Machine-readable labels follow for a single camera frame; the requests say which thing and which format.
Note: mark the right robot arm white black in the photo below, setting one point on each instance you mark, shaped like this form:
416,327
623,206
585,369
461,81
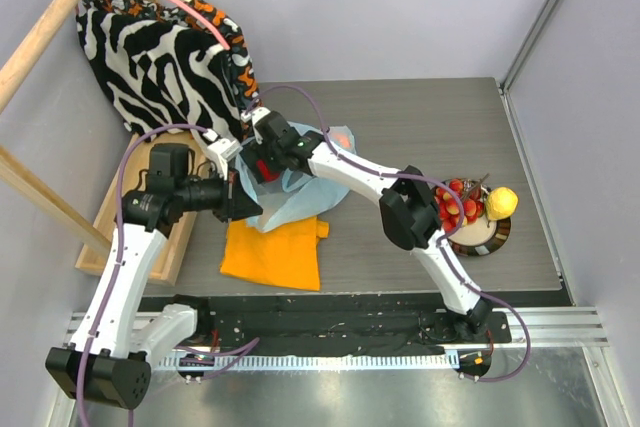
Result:
408,209

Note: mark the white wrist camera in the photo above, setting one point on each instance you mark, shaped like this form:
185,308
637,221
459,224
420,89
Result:
220,151
253,118

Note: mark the round plate with dark rim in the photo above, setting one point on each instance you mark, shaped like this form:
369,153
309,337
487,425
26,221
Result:
479,235

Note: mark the aluminium rail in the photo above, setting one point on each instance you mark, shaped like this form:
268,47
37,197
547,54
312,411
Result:
529,327

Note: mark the fake yellow lemon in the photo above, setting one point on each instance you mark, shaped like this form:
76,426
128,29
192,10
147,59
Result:
501,203

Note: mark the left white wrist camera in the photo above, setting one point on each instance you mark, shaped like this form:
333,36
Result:
220,151

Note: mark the fake lychee bunch red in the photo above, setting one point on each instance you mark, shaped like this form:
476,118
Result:
462,204

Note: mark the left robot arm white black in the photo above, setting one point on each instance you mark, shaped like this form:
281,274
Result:
106,361

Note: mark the light blue printed plastic bag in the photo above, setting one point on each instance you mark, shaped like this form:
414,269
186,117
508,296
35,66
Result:
290,197

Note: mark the orange folded cloth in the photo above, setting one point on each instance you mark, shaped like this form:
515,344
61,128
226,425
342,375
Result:
285,257

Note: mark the fake red apple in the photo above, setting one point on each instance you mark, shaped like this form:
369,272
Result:
264,173

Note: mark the wooden rack frame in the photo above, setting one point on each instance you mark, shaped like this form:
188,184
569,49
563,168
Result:
62,128

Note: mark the fake orange fruit in bag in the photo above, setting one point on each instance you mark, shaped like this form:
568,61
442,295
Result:
341,139

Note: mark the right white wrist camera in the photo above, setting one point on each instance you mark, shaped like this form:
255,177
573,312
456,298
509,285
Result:
253,118

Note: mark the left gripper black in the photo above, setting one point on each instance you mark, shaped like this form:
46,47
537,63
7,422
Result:
235,202

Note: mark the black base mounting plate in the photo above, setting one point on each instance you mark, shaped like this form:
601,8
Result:
337,325

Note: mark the zebra pattern fabric bag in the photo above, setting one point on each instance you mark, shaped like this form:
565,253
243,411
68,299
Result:
159,65

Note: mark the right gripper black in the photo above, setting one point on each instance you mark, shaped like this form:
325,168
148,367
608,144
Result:
255,162

